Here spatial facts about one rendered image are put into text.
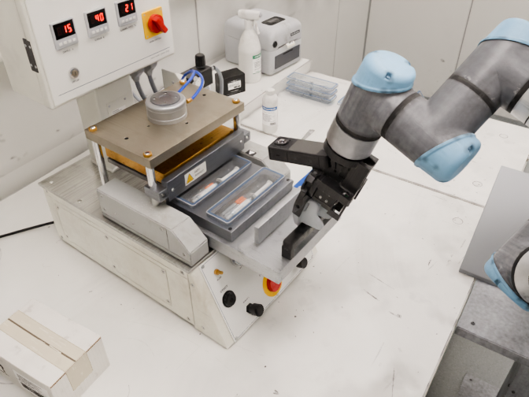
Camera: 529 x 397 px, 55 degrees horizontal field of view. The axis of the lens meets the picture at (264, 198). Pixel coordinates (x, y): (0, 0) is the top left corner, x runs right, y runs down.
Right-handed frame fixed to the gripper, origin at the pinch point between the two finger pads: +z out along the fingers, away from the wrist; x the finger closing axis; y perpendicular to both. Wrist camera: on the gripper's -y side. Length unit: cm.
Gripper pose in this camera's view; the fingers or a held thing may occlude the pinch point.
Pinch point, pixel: (296, 217)
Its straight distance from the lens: 93.7
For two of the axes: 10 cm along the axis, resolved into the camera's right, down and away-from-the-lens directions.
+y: 8.0, 5.7, -2.1
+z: -2.7, 6.4, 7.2
